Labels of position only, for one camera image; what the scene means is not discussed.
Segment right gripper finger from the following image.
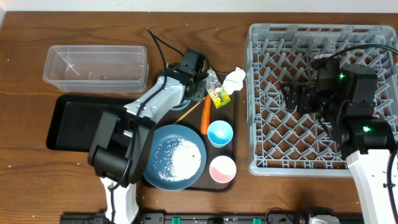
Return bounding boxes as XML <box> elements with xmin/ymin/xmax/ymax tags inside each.
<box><xmin>280</xmin><ymin>83</ymin><xmax>299</xmax><ymax>110</ymax></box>
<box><xmin>297</xmin><ymin>86</ymin><xmax>315</xmax><ymax>114</ymax></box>

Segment yellow snack wrapper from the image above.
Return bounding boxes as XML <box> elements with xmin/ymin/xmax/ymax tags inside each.
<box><xmin>205</xmin><ymin>68</ymin><xmax>231</xmax><ymax>109</ymax></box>

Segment white napkin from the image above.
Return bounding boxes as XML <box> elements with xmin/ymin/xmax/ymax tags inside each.
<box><xmin>223</xmin><ymin>67</ymin><xmax>246</xmax><ymax>95</ymax></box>

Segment dark blue plate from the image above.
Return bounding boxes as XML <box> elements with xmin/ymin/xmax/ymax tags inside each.
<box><xmin>144</xmin><ymin>124</ymin><xmax>207</xmax><ymax>190</ymax></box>

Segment pile of white rice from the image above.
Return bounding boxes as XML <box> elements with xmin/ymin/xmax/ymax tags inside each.
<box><xmin>153</xmin><ymin>138</ymin><xmax>204</xmax><ymax>182</ymax></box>

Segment light blue bowl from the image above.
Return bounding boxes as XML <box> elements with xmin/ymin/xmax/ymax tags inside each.
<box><xmin>171</xmin><ymin>100</ymin><xmax>191</xmax><ymax>111</ymax></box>

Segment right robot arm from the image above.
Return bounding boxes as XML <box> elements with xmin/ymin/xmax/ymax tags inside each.
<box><xmin>280</xmin><ymin>58</ymin><xmax>397</xmax><ymax>223</ymax></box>

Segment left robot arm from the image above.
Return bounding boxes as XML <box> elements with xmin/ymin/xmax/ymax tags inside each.
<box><xmin>88</xmin><ymin>63</ymin><xmax>210</xmax><ymax>223</ymax></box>

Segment grey dishwasher rack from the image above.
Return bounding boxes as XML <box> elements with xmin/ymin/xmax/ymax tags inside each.
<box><xmin>244</xmin><ymin>24</ymin><xmax>397</xmax><ymax>177</ymax></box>

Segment wooden chopstick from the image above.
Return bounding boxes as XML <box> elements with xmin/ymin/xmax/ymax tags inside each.
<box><xmin>173</xmin><ymin>97</ymin><xmax>206</xmax><ymax>124</ymax></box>

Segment orange carrot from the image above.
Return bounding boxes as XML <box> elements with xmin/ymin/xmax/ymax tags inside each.
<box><xmin>200</xmin><ymin>95</ymin><xmax>211</xmax><ymax>135</ymax></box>

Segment brown serving tray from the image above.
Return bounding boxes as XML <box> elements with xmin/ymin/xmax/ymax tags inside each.
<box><xmin>142</xmin><ymin>93</ymin><xmax>239</xmax><ymax>192</ymax></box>

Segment small blue cup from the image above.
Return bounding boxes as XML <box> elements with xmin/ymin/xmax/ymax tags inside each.
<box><xmin>207</xmin><ymin>120</ymin><xmax>233</xmax><ymax>148</ymax></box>

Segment small pink cup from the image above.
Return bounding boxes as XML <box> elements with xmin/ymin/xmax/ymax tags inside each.
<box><xmin>209</xmin><ymin>156</ymin><xmax>236</xmax><ymax>184</ymax></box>

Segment clear plastic bin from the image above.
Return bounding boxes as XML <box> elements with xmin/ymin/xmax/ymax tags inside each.
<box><xmin>43</xmin><ymin>45</ymin><xmax>149</xmax><ymax>93</ymax></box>

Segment black tray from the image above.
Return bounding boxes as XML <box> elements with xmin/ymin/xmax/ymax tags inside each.
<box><xmin>45</xmin><ymin>94</ymin><xmax>134</xmax><ymax>152</ymax></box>

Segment black mounting rail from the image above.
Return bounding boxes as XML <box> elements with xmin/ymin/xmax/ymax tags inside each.
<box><xmin>59</xmin><ymin>212</ymin><xmax>364</xmax><ymax>224</ymax></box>

